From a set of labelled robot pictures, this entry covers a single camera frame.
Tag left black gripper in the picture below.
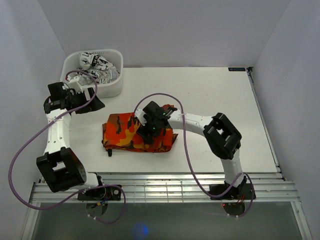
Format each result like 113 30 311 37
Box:
67 87 105 115

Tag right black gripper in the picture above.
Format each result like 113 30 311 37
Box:
137 117 163 146

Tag orange camouflage trousers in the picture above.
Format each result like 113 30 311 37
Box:
102 101 178 156

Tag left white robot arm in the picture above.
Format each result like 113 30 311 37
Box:
36 82 106 200

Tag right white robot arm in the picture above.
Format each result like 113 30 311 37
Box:
134 101 248 200

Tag white plastic basket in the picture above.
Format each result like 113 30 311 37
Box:
60 49 124 98

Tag black white printed garment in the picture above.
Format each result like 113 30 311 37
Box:
77 52 120 85

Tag small black label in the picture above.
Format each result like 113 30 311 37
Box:
228 67 246 72

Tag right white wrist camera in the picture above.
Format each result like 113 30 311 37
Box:
134 108 150 126

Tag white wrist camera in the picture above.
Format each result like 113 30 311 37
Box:
67 77 84 94
134 108 150 126

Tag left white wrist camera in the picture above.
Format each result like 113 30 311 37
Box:
67 77 84 94

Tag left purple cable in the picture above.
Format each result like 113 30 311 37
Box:
8 70 128 225

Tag aluminium rail frame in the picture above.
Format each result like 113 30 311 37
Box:
21 172 312 240

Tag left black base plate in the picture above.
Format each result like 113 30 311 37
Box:
77 184 122 202

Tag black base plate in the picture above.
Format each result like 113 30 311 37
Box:
208 183 257 200
77 184 122 202

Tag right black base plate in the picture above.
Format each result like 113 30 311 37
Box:
208 183 257 200

